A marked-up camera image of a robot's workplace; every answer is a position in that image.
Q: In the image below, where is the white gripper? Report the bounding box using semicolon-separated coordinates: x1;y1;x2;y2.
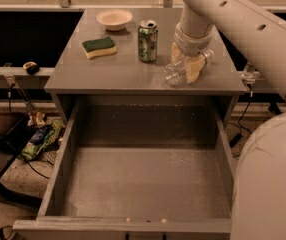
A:
171;24;213;84

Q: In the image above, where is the clear plastic water bottle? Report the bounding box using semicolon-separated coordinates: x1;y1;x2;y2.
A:
165;50;214;86

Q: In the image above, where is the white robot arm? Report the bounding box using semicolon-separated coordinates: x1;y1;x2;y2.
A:
175;0;286;240

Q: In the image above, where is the open grey top drawer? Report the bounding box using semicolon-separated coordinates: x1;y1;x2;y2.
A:
14;97;234;240

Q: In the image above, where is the green soda can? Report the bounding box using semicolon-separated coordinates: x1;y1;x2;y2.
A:
137;20;158;62

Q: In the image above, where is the grey cabinet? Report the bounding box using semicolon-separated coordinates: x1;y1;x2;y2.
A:
45;8;245;128

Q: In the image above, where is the white paper bowl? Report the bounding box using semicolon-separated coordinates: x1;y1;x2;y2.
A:
96;9;132;31

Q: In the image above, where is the green and yellow sponge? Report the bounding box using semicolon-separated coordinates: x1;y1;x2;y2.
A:
82;37;117;59

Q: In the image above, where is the yellow black tape measure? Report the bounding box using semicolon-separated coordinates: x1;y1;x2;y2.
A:
23;62;40;75

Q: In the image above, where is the green snack bag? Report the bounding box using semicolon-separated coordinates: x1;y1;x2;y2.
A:
19;119;64;161

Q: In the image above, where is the crumpled white wrapper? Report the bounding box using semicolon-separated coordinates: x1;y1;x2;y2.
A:
28;112;46;127

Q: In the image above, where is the black sneaker bottom left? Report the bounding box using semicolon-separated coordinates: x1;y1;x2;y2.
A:
0;226;27;240

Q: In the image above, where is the clear bottle on rail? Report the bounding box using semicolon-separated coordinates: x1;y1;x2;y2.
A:
241;63;256;84

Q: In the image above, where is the black cable on floor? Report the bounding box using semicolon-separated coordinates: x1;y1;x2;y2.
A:
228;89;255;148

